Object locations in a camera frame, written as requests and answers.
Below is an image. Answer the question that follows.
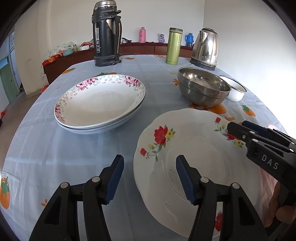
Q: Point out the right hand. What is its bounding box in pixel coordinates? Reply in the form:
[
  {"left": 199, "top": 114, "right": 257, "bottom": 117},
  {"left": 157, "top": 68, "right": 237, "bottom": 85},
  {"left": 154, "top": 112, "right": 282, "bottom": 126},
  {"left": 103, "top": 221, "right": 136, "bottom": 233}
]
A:
[{"left": 260, "top": 168, "right": 295, "bottom": 227}]

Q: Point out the large black thermos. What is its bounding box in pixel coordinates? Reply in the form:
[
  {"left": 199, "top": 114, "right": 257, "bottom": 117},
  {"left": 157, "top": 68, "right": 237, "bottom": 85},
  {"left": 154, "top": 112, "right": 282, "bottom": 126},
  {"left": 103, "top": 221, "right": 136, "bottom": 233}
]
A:
[{"left": 92, "top": 1, "right": 122, "bottom": 67}]

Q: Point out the white red-flower plate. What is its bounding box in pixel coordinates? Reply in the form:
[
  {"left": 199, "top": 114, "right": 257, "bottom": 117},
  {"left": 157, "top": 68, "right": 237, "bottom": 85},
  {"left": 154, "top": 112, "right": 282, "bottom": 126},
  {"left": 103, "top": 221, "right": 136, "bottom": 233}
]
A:
[{"left": 133, "top": 108, "right": 265, "bottom": 237}]

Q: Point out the stainless electric kettle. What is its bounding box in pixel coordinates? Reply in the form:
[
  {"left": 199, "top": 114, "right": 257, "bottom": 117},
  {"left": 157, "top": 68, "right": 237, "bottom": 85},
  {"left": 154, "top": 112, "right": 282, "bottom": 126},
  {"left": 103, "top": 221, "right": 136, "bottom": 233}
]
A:
[{"left": 190, "top": 28, "right": 218, "bottom": 70}]

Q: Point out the white enamel bowl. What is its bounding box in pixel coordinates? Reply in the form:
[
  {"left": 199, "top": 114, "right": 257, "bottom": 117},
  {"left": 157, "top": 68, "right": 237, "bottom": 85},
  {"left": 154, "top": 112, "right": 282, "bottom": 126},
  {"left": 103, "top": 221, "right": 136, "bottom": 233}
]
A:
[{"left": 219, "top": 76, "right": 247, "bottom": 102}]

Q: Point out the pink thermos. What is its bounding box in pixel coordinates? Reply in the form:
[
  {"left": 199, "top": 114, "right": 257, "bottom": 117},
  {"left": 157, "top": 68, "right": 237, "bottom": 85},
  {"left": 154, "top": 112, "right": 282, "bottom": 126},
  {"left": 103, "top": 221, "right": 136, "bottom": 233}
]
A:
[{"left": 139, "top": 27, "right": 146, "bottom": 43}]

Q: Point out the stainless steel bowl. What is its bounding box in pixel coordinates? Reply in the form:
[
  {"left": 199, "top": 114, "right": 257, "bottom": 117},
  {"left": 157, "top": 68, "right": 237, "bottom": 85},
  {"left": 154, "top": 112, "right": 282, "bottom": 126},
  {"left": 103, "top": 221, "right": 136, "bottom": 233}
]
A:
[{"left": 177, "top": 67, "right": 231, "bottom": 108}]

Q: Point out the light blue printed tablecloth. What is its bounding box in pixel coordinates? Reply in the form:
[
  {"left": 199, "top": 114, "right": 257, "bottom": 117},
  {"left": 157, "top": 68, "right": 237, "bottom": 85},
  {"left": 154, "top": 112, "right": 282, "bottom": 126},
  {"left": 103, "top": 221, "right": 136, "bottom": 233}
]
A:
[{"left": 1, "top": 55, "right": 281, "bottom": 240}]

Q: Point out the dark wooden sideboard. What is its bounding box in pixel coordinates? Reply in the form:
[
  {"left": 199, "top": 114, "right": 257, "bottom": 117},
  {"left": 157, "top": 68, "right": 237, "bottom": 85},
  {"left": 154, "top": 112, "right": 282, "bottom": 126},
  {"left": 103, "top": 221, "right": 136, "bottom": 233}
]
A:
[{"left": 42, "top": 41, "right": 194, "bottom": 85}]

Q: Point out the mesh food cover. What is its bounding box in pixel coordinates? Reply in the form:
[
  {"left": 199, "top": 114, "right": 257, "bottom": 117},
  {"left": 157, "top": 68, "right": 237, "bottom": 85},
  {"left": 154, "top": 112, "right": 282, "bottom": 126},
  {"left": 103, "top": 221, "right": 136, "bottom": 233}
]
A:
[{"left": 45, "top": 42, "right": 75, "bottom": 60}]

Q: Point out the green door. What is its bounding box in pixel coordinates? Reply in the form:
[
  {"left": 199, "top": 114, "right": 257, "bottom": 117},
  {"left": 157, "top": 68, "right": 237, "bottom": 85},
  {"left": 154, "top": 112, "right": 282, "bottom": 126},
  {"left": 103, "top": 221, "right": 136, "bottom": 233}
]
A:
[{"left": 0, "top": 57, "right": 20, "bottom": 103}]

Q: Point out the white pink-flower deep plate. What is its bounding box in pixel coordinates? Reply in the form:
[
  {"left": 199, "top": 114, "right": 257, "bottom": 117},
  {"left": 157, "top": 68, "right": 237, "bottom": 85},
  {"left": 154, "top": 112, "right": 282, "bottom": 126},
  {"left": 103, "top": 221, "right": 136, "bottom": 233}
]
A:
[{"left": 54, "top": 74, "right": 145, "bottom": 130}]

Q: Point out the green tumbler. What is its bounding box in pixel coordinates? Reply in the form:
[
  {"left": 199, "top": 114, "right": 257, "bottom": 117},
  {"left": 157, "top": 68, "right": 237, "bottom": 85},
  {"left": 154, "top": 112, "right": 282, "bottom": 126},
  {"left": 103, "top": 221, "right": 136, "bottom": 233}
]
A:
[{"left": 166, "top": 27, "right": 183, "bottom": 65}]

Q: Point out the blue thermos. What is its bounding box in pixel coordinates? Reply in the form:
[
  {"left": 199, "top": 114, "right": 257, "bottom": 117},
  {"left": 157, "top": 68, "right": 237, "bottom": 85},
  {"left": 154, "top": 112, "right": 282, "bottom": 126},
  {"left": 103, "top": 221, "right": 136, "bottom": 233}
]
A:
[{"left": 185, "top": 33, "right": 194, "bottom": 48}]

